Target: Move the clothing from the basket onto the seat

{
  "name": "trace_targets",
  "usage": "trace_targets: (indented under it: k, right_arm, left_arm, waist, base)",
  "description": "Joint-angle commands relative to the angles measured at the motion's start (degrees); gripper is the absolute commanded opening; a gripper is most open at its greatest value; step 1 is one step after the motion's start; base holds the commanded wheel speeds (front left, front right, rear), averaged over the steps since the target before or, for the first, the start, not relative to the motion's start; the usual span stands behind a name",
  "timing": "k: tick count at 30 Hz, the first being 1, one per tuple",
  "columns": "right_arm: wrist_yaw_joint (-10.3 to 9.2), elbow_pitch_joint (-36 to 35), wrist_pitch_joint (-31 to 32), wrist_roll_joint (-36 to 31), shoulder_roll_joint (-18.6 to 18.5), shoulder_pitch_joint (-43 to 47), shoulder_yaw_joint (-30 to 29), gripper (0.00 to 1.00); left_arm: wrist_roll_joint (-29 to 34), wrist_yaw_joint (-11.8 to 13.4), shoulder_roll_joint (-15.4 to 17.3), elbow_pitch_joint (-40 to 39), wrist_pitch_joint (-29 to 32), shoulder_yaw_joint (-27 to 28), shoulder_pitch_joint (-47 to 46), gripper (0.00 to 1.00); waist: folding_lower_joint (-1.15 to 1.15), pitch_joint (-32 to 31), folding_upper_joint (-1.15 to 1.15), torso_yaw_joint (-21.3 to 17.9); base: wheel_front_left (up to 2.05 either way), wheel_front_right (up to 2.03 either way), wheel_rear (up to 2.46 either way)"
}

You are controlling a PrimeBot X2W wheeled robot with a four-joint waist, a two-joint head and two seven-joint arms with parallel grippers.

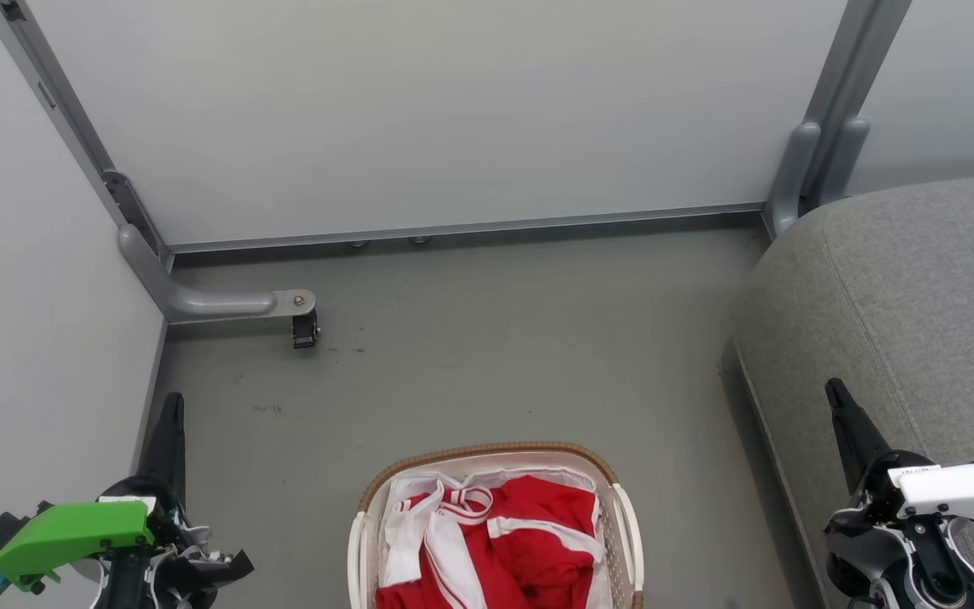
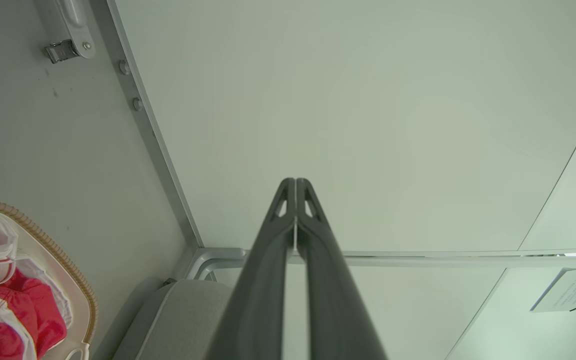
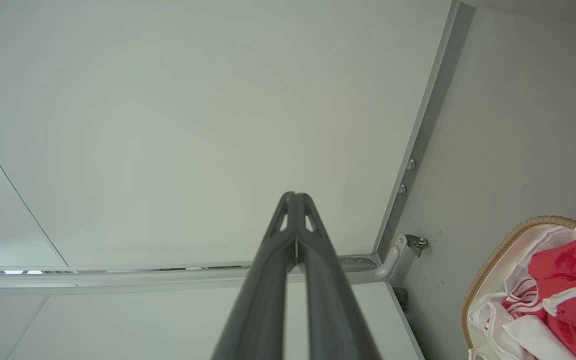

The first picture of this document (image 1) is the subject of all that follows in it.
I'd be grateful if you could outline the grey partition post with bracket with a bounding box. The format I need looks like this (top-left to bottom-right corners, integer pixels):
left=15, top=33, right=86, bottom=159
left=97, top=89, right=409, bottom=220
left=0, top=0, right=175, bottom=272

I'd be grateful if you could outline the cream laundry basket brown rim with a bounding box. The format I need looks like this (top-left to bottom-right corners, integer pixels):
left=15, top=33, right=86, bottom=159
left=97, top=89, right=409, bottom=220
left=347, top=441, right=646, bottom=609

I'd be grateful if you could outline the grey fabric sofa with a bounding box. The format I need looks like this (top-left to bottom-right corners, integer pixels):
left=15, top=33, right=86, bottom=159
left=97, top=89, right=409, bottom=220
left=732, top=173, right=974, bottom=609

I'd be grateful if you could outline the grey upright foot tube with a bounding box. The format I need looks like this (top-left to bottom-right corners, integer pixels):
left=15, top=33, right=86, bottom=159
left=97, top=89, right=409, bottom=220
left=763, top=122, right=823, bottom=239
left=819, top=116, right=871, bottom=206

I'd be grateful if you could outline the red and white garment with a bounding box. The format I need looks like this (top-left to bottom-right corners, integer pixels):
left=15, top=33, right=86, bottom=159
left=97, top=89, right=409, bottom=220
left=375, top=474, right=608, bottom=609

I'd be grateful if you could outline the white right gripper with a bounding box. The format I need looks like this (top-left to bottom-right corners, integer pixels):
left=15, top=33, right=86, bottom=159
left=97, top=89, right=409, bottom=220
left=824, top=377, right=974, bottom=522

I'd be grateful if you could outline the black caster wheel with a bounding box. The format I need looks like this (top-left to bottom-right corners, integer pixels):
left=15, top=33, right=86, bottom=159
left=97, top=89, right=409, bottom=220
left=291, top=309, right=321, bottom=350

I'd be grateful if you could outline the grey partition bottom rail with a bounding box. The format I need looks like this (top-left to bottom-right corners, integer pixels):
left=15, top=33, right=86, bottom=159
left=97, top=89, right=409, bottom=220
left=167, top=201, right=767, bottom=255

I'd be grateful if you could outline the grey curved partition foot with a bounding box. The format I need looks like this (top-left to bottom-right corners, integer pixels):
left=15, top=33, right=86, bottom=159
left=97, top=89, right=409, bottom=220
left=118, top=223, right=317, bottom=326

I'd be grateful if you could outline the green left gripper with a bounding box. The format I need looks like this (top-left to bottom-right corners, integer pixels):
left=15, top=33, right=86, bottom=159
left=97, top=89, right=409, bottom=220
left=0, top=392, right=254, bottom=593

